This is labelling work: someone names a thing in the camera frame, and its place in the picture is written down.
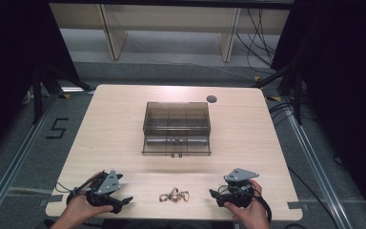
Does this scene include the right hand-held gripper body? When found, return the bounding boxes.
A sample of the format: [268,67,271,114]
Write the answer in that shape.
[216,167,260,210]

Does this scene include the person's right hand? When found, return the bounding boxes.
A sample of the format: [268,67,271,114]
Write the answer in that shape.
[223,178,270,225]

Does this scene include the black metal stand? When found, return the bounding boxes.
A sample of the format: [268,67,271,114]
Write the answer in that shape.
[30,62,93,126]
[251,62,303,126]

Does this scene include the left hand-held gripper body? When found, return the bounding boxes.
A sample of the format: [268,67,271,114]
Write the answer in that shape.
[85,169,124,208]

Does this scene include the black floor cable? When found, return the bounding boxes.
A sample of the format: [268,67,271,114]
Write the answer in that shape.
[286,165,341,229]

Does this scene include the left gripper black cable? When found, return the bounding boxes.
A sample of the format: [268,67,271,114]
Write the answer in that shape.
[54,180,92,206]

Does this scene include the silver metal floor rail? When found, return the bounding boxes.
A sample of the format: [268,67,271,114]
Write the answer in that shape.
[284,103,355,229]
[0,91,60,221]

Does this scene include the black curtain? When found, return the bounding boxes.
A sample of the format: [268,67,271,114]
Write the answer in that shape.
[0,0,81,163]
[270,0,366,229]

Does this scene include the black floor cables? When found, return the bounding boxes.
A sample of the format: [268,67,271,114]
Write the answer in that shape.
[267,100,296,127]

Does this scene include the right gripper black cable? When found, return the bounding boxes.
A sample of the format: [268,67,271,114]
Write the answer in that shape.
[249,187,274,224]

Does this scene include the person's left hand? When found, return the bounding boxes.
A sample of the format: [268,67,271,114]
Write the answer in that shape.
[64,171,114,224]

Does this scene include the black hanging cables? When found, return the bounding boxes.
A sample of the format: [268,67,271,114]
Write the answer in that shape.
[235,8,278,69]

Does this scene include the smoky transparent drawer cabinet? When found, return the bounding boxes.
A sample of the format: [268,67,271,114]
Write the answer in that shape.
[142,101,212,138]

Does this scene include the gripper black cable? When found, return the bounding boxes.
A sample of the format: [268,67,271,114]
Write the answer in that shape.
[54,180,92,206]
[249,187,274,224]

